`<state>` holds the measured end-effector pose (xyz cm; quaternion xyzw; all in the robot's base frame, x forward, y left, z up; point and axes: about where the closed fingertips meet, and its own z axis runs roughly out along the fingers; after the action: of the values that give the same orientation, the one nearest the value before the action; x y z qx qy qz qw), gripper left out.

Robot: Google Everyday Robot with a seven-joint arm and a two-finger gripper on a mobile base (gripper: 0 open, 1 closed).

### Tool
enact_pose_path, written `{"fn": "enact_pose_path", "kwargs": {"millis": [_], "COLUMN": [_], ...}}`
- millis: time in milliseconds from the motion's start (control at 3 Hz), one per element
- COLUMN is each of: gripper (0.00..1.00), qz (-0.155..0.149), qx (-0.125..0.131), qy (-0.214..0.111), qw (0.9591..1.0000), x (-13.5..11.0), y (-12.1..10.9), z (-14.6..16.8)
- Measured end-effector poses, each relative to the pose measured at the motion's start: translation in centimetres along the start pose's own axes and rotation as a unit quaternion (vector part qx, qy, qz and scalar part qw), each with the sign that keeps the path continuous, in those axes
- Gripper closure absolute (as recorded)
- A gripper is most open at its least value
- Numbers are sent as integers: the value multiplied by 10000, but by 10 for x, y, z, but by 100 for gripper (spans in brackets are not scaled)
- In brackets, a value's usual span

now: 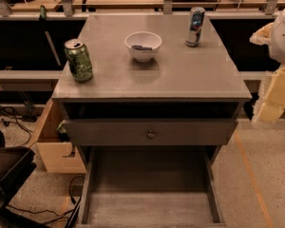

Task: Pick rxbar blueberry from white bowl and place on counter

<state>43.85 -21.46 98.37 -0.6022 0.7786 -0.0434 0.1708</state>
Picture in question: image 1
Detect blue silver energy can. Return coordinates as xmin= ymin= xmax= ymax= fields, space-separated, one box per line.
xmin=185 ymin=7 xmax=205 ymax=47

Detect grey cabinet with counter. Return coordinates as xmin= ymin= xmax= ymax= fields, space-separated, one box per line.
xmin=52 ymin=13 xmax=251 ymax=159

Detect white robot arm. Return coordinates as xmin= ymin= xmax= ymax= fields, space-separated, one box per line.
xmin=250 ymin=9 xmax=285 ymax=124

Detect grey upper drawer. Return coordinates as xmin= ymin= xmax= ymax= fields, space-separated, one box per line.
xmin=64 ymin=120 xmax=238 ymax=146

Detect white ceramic bowl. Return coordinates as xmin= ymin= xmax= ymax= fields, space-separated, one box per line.
xmin=124 ymin=31 xmax=162 ymax=62

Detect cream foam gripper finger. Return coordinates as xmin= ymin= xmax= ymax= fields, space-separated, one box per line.
xmin=250 ymin=23 xmax=274 ymax=46
xmin=253 ymin=65 xmax=285 ymax=124

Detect green soda can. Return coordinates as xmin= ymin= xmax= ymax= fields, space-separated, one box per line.
xmin=65 ymin=39 xmax=93 ymax=83

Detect black bin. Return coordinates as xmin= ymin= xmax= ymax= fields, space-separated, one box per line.
xmin=0 ymin=147 xmax=36 ymax=214

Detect black floor cables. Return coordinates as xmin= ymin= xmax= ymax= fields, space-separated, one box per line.
xmin=0 ymin=83 xmax=34 ymax=148

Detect green handled tool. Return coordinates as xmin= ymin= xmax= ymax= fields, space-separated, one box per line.
xmin=38 ymin=5 xmax=63 ymax=67

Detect open lower drawer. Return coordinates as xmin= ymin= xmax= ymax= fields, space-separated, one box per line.
xmin=76 ymin=147 xmax=227 ymax=228

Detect light wooden box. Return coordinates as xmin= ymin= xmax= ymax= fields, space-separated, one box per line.
xmin=31 ymin=100 xmax=86 ymax=174

